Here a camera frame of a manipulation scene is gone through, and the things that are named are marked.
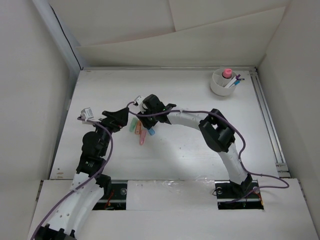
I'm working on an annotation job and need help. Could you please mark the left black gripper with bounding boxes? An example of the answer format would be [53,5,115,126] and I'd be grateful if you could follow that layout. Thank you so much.
[89,107,128,157]

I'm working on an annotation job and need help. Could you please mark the green highlighter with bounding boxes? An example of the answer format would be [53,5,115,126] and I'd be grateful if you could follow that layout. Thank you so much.
[129,118,138,132]

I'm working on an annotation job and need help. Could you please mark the orange highlighter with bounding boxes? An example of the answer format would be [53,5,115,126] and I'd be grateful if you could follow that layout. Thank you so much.
[134,120,142,135]

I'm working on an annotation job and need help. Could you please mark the blue highlighter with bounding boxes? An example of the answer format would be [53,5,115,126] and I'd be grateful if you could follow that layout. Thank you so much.
[148,128,156,136]

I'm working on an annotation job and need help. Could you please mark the pink highlighter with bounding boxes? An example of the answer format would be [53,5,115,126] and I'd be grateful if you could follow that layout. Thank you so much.
[139,129,147,146]

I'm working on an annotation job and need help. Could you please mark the pink cap small bottle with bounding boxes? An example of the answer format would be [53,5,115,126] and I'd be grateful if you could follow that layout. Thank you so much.
[221,68,233,79]

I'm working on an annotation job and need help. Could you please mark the blue cap white marker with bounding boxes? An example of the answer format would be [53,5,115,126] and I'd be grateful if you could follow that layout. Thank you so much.
[231,78,244,87]

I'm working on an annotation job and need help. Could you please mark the purple cap white marker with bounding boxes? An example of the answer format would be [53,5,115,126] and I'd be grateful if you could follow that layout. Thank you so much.
[225,74,241,88]

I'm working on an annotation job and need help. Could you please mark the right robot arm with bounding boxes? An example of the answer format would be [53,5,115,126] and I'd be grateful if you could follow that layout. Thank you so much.
[134,94,252,197]

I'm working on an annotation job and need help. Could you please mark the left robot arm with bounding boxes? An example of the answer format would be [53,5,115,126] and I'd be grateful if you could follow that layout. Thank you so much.
[31,107,129,240]

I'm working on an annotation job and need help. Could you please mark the white divided pen holder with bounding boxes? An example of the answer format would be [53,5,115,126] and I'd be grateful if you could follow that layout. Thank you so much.
[210,67,237,97]

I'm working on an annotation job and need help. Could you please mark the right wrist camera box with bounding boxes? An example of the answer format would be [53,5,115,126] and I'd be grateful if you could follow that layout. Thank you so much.
[134,95,144,106]

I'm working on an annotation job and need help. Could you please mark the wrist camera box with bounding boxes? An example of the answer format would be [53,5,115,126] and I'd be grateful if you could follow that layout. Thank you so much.
[79,107,94,122]
[134,95,144,106]

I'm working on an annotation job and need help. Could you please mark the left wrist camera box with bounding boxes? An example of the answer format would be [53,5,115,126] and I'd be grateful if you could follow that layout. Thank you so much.
[79,107,94,122]

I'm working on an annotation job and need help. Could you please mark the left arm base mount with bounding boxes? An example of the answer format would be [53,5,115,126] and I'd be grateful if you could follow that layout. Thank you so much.
[93,180,128,211]

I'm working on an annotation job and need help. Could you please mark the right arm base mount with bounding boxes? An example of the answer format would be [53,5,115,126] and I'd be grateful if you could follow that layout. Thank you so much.
[212,180,264,210]

